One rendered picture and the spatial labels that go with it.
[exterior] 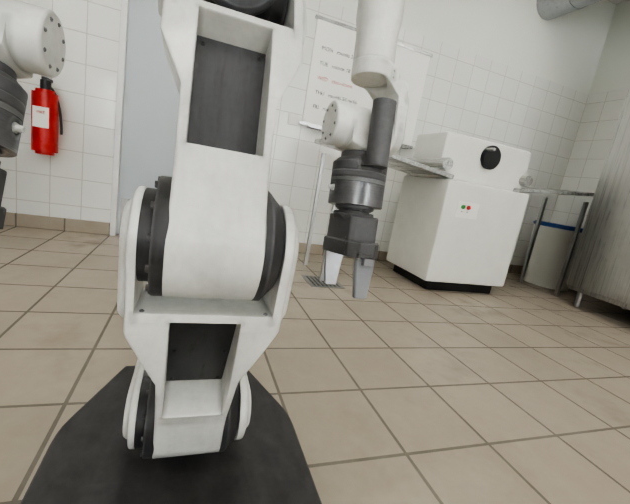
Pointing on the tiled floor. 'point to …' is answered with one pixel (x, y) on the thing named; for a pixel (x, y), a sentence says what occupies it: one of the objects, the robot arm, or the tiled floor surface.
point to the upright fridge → (621, 212)
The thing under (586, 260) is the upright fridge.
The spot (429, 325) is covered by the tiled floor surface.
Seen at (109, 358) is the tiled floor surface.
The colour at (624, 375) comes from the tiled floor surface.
